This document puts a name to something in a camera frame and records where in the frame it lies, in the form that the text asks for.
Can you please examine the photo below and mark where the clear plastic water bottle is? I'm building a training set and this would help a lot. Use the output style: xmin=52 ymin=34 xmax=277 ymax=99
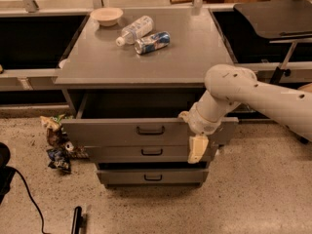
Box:
xmin=116 ymin=16 xmax=154 ymax=47

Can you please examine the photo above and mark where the grey middle drawer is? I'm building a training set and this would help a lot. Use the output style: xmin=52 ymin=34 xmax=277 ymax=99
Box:
xmin=86 ymin=145 xmax=210 ymax=164

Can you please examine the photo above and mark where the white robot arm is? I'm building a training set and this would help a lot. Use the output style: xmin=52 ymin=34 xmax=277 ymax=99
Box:
xmin=179 ymin=64 xmax=312 ymax=164

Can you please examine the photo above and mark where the metal shelf frame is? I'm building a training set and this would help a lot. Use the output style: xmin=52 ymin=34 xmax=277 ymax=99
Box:
xmin=211 ymin=4 xmax=312 ymax=89
xmin=0 ymin=11 xmax=89 ymax=114

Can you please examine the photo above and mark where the dark blue snack bag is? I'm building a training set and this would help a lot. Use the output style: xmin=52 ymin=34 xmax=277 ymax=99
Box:
xmin=47 ymin=147 xmax=71 ymax=173

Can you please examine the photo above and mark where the green striped snack bag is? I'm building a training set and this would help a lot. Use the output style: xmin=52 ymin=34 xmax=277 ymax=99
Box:
xmin=40 ymin=114 xmax=73 ymax=132

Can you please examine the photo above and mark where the black cable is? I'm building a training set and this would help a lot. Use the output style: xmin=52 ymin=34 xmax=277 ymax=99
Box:
xmin=13 ymin=167 xmax=53 ymax=234

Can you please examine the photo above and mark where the blue silver soda can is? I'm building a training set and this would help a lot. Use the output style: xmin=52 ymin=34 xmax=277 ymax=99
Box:
xmin=135 ymin=31 xmax=171 ymax=55

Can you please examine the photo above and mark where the left metal shelf frame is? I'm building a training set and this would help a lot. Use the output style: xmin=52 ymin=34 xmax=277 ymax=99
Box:
xmin=0 ymin=11 xmax=89 ymax=114

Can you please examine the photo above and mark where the black device at left edge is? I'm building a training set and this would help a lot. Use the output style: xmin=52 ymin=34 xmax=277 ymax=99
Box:
xmin=0 ymin=142 xmax=16 ymax=204

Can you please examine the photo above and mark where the grey drawer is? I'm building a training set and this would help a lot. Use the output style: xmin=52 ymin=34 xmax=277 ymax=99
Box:
xmin=60 ymin=91 xmax=240 ymax=147
xmin=97 ymin=169 xmax=208 ymax=185
xmin=86 ymin=145 xmax=210 ymax=164

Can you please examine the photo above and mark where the grey three-drawer cabinet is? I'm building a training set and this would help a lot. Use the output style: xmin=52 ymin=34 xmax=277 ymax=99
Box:
xmin=54 ymin=6 xmax=243 ymax=189

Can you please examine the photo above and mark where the brown snack bag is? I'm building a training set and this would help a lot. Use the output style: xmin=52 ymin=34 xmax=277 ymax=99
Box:
xmin=46 ymin=129 xmax=88 ymax=159

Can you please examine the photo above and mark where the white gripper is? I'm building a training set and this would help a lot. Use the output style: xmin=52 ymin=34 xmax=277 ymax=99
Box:
xmin=178 ymin=109 xmax=223 ymax=164

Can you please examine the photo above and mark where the right metal shelf frame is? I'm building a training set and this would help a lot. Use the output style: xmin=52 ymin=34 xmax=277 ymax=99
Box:
xmin=211 ymin=4 xmax=312 ymax=89

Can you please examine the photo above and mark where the grey bottom drawer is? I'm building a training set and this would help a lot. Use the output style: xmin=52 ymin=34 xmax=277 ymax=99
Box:
xmin=97 ymin=169 xmax=208 ymax=185

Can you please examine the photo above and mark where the wooden stick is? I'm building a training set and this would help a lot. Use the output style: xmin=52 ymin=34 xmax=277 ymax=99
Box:
xmin=170 ymin=0 xmax=193 ymax=4

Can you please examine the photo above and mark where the beige paper bowl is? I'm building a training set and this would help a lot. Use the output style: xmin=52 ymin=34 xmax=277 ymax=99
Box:
xmin=91 ymin=8 xmax=123 ymax=26

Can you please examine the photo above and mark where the grey top drawer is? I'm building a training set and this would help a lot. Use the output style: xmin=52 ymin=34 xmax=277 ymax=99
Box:
xmin=60 ymin=91 xmax=240 ymax=147

